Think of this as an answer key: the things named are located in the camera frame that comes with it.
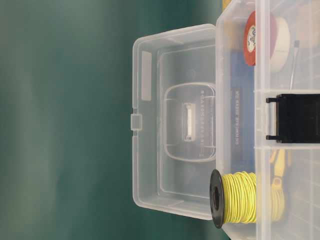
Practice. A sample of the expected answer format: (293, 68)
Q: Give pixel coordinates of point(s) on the clear plastic toolbox base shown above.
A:
(300, 75)

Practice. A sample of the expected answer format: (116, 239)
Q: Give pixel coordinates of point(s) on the white masking tape roll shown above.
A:
(282, 45)

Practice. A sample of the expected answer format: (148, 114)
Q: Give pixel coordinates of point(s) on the red electrical tape roll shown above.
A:
(249, 38)

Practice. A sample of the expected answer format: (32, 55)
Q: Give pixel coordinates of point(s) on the black toolbox latch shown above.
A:
(297, 118)

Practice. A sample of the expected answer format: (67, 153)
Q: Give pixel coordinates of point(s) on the blue box with label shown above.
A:
(242, 113)

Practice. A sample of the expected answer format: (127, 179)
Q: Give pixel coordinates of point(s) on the clear plastic toolbox lid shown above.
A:
(173, 120)

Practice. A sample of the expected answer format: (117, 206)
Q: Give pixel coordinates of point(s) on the yellow handled screwdriver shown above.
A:
(280, 161)

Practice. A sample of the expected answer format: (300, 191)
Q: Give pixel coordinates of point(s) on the yellow wire spool black flanges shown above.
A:
(233, 199)

